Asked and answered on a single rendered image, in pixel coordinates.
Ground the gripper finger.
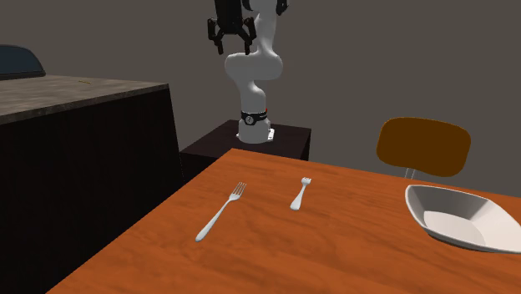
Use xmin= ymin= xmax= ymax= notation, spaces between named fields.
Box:
xmin=238 ymin=15 xmax=258 ymax=56
xmin=206 ymin=17 xmax=225 ymax=56

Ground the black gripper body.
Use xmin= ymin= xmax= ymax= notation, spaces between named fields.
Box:
xmin=211 ymin=0 xmax=250 ymax=35

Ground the dark robot stand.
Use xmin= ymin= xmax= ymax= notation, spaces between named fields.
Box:
xmin=180 ymin=119 xmax=313 ymax=185

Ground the short silver fork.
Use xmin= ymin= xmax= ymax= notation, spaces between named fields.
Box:
xmin=289 ymin=176 xmax=313 ymax=212

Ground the dark cabinet with stone top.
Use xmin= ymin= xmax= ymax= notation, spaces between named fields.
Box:
xmin=0 ymin=74 xmax=185 ymax=294

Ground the long silver fork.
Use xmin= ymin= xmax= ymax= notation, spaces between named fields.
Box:
xmin=195 ymin=181 xmax=248 ymax=244

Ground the dark blue rounded object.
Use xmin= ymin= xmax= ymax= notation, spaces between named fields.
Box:
xmin=0 ymin=44 xmax=47 ymax=81

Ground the brown chair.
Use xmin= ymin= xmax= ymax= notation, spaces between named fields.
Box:
xmin=375 ymin=116 xmax=473 ymax=180

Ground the orange wooden table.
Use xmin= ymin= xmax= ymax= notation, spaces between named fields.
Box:
xmin=45 ymin=148 xmax=521 ymax=294

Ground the white angular bowl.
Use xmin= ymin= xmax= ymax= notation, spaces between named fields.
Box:
xmin=404 ymin=184 xmax=521 ymax=256

